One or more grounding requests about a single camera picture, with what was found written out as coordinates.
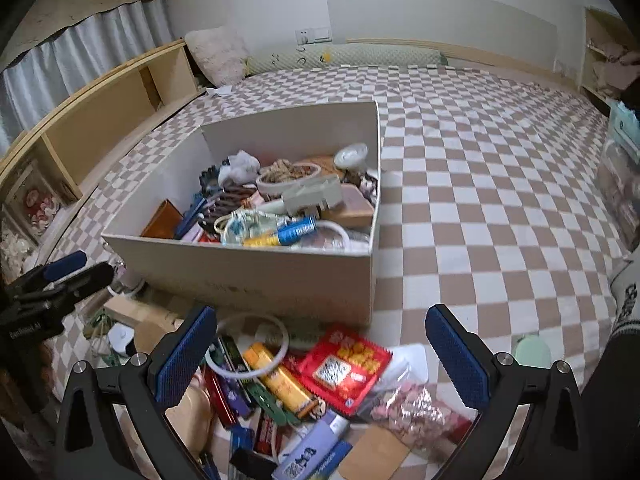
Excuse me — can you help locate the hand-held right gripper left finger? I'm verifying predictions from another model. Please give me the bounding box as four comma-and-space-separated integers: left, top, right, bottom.
52, 304, 221, 480

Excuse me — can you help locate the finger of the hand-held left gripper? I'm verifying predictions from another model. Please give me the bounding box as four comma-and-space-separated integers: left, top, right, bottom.
42, 251, 88, 283
52, 261, 116, 305

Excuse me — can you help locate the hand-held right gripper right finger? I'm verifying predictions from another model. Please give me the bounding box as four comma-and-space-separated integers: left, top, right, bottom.
425, 304, 588, 480

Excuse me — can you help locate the white cardboard shoe box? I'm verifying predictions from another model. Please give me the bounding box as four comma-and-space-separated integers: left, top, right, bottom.
101, 101, 383, 328

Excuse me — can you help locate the lilac cartoon lighter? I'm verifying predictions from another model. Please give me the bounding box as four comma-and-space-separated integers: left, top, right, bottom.
272, 409, 351, 480

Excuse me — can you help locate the black marker pen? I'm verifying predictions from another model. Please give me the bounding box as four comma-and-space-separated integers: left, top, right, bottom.
219, 335, 251, 376

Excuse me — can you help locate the white flower display box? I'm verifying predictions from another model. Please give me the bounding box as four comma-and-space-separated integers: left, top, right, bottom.
0, 220, 42, 281

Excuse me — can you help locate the long wooden block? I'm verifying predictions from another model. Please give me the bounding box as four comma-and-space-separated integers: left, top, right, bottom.
102, 295, 184, 356

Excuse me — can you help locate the red translucent lighter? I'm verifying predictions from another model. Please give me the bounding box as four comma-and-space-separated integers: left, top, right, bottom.
202, 367, 237, 429

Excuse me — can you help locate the green plastic clip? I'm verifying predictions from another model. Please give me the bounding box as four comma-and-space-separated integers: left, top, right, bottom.
249, 384, 302, 427
89, 310, 121, 368

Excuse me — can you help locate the purple lighter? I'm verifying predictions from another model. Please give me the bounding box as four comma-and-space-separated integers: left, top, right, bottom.
215, 374, 254, 419

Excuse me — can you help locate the pink beads bag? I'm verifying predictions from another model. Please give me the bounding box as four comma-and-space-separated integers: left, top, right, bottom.
357, 380, 474, 444

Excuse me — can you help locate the mint round case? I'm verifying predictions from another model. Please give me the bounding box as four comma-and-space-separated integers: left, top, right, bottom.
515, 335, 552, 369

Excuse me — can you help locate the brown wallet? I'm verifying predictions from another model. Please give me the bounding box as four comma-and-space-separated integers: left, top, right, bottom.
141, 200, 184, 240

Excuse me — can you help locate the orange lighter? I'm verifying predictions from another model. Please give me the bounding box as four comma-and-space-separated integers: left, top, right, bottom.
243, 342, 319, 419

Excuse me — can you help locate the red foil packet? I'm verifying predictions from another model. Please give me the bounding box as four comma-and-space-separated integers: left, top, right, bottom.
300, 329, 394, 417

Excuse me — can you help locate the dark red lighter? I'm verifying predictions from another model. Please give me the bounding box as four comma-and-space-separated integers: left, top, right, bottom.
255, 410, 279, 456

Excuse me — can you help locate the white green lighter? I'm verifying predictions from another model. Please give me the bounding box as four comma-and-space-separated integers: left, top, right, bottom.
290, 322, 327, 354

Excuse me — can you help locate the black plastic wedge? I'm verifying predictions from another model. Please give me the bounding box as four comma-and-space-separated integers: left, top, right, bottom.
229, 447, 279, 480

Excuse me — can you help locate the wooden bedside shelf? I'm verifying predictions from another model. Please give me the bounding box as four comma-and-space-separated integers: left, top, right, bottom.
0, 37, 206, 281

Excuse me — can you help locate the dark ruffled scrunchie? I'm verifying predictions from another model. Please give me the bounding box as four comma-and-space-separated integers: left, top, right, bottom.
199, 165, 224, 192

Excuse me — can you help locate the brown hair claw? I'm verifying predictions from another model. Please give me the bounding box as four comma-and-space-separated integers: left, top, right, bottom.
210, 185, 259, 219

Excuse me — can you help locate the blue tube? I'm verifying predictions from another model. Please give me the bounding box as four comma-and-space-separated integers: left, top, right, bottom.
272, 216, 318, 248

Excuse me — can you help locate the checkered bed sheet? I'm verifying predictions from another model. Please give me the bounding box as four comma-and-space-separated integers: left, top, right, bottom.
30, 62, 640, 480

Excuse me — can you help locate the pale wooden block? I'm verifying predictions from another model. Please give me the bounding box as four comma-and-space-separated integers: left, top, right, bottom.
320, 185, 376, 229

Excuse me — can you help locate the white crumpled plastic bag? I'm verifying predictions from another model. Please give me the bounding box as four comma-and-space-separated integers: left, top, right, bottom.
218, 150, 262, 187

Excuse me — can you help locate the grey plug adapter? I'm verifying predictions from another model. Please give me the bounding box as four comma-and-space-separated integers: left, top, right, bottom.
282, 176, 344, 217

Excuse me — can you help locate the white curtain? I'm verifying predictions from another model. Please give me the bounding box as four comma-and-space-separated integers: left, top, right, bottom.
0, 0, 171, 161

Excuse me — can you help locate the white round puck light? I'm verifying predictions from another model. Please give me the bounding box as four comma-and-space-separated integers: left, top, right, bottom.
334, 143, 371, 171

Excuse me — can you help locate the cork coaster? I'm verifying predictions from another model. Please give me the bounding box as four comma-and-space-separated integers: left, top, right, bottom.
300, 155, 342, 172

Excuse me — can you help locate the clear plastic storage bin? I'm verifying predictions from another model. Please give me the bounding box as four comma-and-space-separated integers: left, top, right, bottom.
595, 100, 640, 251

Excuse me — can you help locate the fluffy white pillow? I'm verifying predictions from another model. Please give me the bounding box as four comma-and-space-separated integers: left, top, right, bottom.
184, 26, 250, 88

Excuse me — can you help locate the light blue packet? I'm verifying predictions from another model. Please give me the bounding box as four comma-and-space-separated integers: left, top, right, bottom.
612, 102, 640, 148

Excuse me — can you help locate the green bolster pillow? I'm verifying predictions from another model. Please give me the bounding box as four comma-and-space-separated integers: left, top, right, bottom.
245, 42, 448, 77

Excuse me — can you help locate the pink clothes pile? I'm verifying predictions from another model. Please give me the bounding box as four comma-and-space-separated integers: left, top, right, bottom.
592, 37, 640, 91

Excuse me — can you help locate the wooden open cabinet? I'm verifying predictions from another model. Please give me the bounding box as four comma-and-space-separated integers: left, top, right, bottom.
580, 6, 640, 106

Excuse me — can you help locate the white plastic ring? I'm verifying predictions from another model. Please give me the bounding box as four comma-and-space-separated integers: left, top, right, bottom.
204, 312, 292, 377

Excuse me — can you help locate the coiled jute rope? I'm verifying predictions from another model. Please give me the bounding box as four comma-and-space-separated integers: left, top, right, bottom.
262, 160, 321, 184

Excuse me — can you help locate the white wall socket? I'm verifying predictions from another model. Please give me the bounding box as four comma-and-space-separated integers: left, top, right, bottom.
295, 27, 333, 45

